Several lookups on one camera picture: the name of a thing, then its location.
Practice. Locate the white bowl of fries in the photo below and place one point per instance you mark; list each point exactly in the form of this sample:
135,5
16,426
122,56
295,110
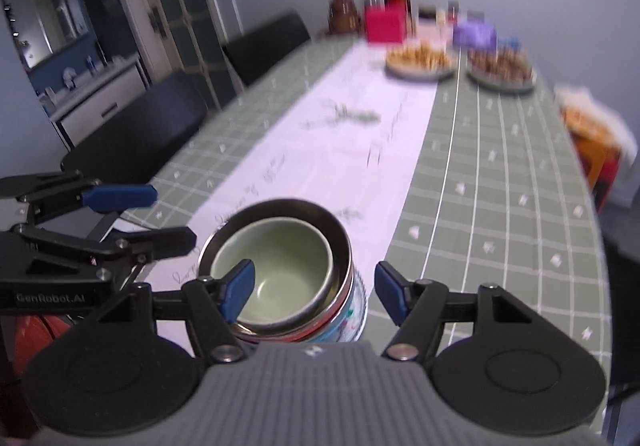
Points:
420,60

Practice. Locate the white table runner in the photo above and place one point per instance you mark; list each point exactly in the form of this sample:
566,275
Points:
325,150

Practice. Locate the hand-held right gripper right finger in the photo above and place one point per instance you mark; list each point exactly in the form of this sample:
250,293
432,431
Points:
390,293

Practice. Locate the small red label bottle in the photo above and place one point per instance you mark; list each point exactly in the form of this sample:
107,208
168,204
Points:
452,11

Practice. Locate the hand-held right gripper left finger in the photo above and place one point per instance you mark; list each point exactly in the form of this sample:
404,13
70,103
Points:
240,288

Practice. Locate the green checked tablecloth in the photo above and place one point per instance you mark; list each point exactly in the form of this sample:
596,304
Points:
500,201

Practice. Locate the blue steel bowl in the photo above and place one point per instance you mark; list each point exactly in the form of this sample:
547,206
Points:
352,311

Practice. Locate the white bowl of nuts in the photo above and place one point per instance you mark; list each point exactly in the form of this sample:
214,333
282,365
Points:
500,70

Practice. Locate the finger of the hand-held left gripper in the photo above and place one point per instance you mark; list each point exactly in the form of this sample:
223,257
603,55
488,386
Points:
120,196
160,243

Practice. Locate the white box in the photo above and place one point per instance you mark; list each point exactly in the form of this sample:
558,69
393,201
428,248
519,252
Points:
432,31

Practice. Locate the plastic bag of food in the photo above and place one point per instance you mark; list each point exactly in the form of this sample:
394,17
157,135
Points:
595,115

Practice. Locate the glass panel door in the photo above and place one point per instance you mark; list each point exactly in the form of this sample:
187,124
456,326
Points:
175,0

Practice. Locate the white cabinet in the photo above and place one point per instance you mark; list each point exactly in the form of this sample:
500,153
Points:
100,100

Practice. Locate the black chair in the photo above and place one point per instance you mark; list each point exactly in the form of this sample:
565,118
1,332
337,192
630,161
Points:
622,316
265,48

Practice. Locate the wall mirror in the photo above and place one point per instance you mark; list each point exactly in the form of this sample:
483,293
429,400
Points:
45,15

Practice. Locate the dark blue wooden chair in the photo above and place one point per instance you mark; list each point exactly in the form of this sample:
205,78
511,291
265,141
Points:
140,125

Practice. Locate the purple bag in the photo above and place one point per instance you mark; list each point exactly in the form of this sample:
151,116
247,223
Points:
475,34

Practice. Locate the green ceramic bowl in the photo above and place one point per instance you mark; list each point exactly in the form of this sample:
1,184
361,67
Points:
280,256

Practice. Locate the brown bear bottle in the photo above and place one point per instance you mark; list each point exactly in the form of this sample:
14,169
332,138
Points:
344,13

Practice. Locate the blue packet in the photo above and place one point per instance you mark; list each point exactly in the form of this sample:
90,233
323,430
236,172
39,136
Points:
509,44

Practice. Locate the pink box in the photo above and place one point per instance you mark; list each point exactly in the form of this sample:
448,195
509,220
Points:
384,25

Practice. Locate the red round object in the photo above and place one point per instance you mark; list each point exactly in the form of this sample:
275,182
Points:
42,346

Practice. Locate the orange steel bowl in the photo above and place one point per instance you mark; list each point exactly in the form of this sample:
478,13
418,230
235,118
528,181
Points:
341,268

